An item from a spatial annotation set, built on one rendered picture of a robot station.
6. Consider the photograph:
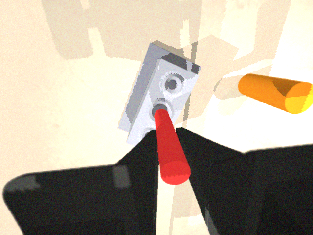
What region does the grey plate with holes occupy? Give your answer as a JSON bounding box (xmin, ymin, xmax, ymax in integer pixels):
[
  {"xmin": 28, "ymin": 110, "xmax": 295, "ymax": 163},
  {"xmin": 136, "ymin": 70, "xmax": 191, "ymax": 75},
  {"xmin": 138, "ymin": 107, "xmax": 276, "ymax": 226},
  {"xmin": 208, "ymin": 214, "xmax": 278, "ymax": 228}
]
[{"xmin": 126, "ymin": 58, "xmax": 199, "ymax": 146}]

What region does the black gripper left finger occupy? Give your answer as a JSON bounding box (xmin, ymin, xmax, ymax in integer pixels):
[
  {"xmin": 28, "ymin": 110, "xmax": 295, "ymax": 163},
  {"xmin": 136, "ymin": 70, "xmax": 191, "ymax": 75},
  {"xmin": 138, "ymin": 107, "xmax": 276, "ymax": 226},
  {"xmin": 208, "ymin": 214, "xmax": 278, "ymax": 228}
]
[{"xmin": 2, "ymin": 130, "xmax": 159, "ymax": 235}]

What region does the red peg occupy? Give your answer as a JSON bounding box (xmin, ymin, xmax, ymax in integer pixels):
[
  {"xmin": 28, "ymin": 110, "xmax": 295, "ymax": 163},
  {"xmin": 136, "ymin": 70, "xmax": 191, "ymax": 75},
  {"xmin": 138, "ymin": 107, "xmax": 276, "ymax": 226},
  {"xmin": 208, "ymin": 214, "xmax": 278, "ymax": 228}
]
[{"xmin": 155, "ymin": 109, "xmax": 191, "ymax": 185}]

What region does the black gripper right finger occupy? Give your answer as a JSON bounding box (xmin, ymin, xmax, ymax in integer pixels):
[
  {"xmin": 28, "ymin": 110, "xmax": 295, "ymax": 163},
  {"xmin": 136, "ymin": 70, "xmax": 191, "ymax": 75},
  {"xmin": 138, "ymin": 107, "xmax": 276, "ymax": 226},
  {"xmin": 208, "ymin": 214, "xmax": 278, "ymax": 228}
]
[{"xmin": 176, "ymin": 127, "xmax": 313, "ymax": 235}]

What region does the orange cylinder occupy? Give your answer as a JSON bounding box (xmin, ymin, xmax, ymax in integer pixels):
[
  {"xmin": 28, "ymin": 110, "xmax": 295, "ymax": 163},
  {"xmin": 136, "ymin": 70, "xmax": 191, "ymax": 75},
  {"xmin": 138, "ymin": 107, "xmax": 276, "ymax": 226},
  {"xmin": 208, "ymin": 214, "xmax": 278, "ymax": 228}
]
[{"xmin": 238, "ymin": 73, "xmax": 313, "ymax": 114}]

